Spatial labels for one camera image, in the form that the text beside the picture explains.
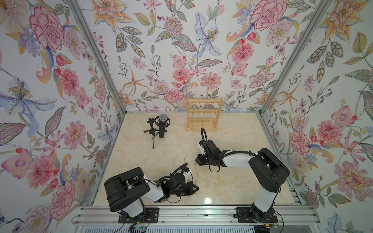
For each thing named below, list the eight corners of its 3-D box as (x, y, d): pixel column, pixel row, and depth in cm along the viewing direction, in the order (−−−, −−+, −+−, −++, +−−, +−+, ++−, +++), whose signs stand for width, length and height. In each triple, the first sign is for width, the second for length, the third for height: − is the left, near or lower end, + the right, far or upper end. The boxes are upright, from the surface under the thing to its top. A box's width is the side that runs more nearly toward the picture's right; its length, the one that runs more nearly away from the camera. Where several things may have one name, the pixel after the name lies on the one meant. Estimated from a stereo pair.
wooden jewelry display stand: (185, 131, 111) (185, 105, 91) (186, 108, 127) (185, 82, 107) (217, 131, 111) (224, 105, 91) (213, 108, 127) (218, 82, 107)
